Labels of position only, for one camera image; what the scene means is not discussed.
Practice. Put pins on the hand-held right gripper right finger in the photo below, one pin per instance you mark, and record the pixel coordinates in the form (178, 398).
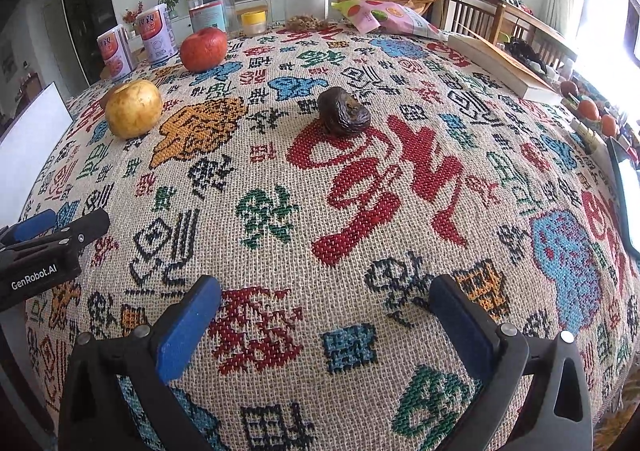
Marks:
(457, 323)

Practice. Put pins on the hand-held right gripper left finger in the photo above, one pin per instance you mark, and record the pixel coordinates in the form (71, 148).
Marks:
(187, 326)

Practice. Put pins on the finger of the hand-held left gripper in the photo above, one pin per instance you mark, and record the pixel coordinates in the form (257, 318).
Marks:
(32, 226)
(87, 226)

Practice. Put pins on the white cardboard box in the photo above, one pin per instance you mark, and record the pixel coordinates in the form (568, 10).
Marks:
(35, 131)

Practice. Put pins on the yellow apple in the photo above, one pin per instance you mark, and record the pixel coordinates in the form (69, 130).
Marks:
(134, 109)

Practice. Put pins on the red apple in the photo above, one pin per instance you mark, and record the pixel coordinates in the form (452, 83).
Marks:
(203, 50)

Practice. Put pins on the dark wrinkled passion fruit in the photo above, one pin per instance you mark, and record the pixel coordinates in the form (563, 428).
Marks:
(344, 111)

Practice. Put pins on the printed woven blanket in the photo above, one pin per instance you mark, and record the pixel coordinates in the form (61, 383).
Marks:
(350, 231)

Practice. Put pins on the pink labelled can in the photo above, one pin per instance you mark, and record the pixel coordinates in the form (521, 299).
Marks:
(157, 33)
(116, 55)

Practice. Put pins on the black smartphone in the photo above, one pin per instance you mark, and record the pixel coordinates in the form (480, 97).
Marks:
(625, 196)

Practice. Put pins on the red flower vase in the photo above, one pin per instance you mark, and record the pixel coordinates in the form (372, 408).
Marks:
(132, 11)

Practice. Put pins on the black glass cabinet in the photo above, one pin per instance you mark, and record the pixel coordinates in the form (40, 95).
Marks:
(82, 6)

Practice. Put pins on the green potted plant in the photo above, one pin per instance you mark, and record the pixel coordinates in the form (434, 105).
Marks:
(170, 1)

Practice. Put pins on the orange on side tray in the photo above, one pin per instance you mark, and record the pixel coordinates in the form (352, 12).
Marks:
(589, 109)
(609, 125)

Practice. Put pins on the glass jar with gold lid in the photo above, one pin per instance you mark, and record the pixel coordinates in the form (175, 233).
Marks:
(212, 6)

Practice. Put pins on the dark red fruit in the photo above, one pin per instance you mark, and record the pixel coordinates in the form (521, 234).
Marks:
(569, 88)

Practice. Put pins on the paperback book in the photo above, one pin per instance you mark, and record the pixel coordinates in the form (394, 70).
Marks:
(510, 66)

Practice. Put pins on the small yellow jar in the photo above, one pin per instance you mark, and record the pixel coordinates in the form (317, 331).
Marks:
(253, 22)

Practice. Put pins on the black bag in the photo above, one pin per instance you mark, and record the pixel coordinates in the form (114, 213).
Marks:
(525, 53)

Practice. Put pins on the wooden slatted bench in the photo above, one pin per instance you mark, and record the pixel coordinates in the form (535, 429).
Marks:
(500, 16)

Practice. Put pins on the clear jar with black lid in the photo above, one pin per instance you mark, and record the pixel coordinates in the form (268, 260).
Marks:
(306, 1)

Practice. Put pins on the pink snack bag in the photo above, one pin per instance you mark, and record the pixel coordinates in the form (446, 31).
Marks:
(385, 16)

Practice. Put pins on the large window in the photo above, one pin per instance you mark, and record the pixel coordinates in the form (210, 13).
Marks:
(610, 16)

